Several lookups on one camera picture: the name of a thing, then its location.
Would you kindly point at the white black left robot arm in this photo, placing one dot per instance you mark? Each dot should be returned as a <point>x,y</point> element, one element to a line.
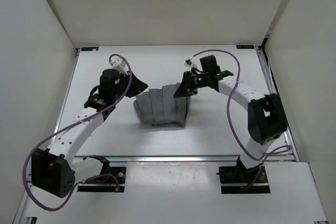
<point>54,169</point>

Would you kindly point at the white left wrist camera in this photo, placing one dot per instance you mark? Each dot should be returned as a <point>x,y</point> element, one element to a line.
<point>120,66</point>

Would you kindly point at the blue right corner label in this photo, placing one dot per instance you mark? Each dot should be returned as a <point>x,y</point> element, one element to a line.
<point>245,47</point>

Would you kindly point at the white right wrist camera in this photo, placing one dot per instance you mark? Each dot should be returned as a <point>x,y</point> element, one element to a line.
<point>189,64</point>

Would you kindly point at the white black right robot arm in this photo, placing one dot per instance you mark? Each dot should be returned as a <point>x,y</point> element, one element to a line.
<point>266,116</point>

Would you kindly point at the aluminium table edge rail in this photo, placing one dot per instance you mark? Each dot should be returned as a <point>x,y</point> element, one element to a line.
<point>184,158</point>

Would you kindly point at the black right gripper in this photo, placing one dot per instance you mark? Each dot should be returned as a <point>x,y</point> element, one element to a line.
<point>185,89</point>

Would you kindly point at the blue corner label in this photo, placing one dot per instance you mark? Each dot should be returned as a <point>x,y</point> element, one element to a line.
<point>245,47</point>
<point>89,48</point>

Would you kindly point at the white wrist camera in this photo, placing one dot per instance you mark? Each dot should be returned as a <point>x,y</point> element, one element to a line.
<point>120,66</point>
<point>189,64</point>

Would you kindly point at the blue left corner label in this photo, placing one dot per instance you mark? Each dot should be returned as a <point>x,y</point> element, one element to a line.
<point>89,48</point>

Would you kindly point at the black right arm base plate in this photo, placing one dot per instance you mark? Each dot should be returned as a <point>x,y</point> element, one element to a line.
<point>235,181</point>

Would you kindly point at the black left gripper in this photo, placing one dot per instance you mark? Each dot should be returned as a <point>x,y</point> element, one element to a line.
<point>137,86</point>

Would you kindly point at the grey pleated skirt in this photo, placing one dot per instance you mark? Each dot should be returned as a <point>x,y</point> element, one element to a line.
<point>158,107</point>

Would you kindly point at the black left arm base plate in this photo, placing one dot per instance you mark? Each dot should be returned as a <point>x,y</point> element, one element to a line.
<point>101,177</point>

